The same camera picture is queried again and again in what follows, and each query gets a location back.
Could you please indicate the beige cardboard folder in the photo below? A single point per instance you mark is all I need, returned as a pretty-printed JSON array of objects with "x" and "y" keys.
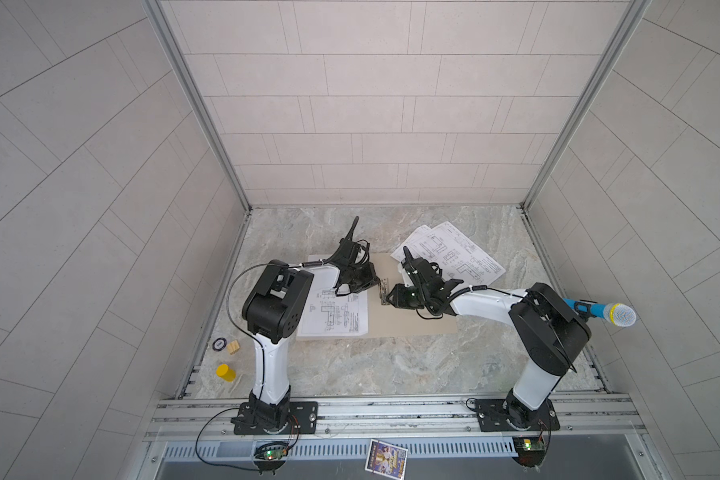
[{"x": 387, "y": 321}]

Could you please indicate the purple ring token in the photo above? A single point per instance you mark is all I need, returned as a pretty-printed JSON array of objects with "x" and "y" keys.
[{"x": 219, "y": 344}]

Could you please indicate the left green circuit board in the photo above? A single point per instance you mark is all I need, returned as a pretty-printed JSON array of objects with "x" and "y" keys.
[{"x": 272, "y": 451}]

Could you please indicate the metal folder clip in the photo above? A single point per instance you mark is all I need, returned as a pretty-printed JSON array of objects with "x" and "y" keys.
[{"x": 384, "y": 291}]

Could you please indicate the stack of printed sheets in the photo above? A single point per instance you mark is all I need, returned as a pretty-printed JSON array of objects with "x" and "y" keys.
[{"x": 457, "y": 255}]

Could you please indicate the colourful picture card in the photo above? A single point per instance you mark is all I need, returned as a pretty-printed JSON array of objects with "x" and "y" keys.
[{"x": 386, "y": 459}]

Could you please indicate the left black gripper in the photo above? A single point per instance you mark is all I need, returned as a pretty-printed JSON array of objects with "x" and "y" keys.
[{"x": 369, "y": 276}]

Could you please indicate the aluminium mounting rail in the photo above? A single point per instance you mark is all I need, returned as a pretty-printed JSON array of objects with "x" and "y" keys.
[{"x": 405, "y": 416}]

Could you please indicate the right circuit board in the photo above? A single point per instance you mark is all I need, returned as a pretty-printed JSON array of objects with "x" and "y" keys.
[{"x": 530, "y": 452}]

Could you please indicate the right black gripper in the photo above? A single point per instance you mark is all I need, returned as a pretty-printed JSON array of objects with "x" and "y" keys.
[{"x": 396, "y": 299}]

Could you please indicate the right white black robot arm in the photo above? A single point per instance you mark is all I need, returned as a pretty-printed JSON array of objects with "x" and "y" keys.
[{"x": 552, "y": 333}]

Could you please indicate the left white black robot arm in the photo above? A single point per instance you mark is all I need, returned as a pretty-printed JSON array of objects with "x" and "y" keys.
[{"x": 272, "y": 312}]

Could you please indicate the blue yellow toy microphone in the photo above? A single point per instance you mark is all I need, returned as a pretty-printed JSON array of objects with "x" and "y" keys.
[{"x": 618, "y": 314}]

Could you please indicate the printed drawing sheet top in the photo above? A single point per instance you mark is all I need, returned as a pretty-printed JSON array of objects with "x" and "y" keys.
[{"x": 327, "y": 315}]

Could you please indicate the small wooden block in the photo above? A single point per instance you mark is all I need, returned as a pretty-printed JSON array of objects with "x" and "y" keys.
[{"x": 233, "y": 347}]

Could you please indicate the yellow cylinder block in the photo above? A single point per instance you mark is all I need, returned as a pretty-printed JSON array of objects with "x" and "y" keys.
[{"x": 226, "y": 373}]

